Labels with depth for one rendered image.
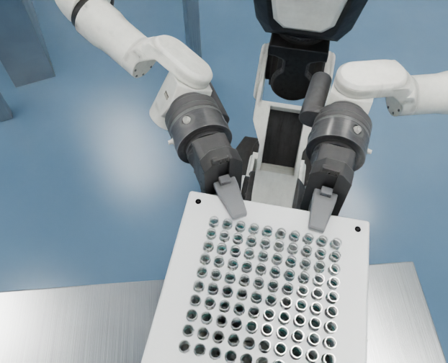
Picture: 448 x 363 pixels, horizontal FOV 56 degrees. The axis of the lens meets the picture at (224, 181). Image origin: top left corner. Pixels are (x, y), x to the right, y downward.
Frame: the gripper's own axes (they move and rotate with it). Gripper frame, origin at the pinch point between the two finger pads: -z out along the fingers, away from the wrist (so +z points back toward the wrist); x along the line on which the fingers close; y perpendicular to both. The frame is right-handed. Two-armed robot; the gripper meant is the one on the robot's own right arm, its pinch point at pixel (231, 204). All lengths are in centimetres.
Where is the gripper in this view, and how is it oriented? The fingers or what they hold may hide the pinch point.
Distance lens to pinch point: 58.7
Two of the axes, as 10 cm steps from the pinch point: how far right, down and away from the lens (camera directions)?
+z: -3.5, -7.8, 5.2
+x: -0.1, 5.6, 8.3
